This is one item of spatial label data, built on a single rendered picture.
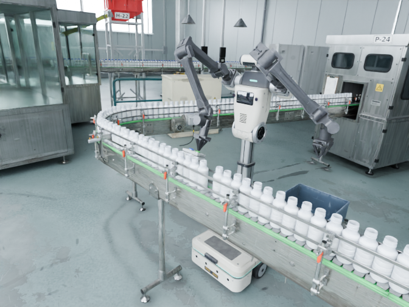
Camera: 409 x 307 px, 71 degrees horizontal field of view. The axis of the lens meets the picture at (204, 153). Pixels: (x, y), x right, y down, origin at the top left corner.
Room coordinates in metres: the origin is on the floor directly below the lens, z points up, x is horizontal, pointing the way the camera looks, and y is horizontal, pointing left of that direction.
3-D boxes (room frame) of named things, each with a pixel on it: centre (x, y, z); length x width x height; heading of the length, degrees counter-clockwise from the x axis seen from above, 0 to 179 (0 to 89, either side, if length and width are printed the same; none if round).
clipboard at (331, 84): (4.87, -2.04, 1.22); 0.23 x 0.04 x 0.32; 28
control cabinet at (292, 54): (7.60, -1.88, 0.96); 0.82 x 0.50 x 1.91; 118
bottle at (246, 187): (1.21, -0.20, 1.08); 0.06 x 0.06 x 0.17
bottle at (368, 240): (0.84, -0.59, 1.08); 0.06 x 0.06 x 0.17
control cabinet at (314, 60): (8.01, -2.67, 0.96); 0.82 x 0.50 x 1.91; 118
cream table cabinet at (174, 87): (5.99, 0.33, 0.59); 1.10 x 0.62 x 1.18; 118
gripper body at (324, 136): (1.43, -0.62, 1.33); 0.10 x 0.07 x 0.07; 136
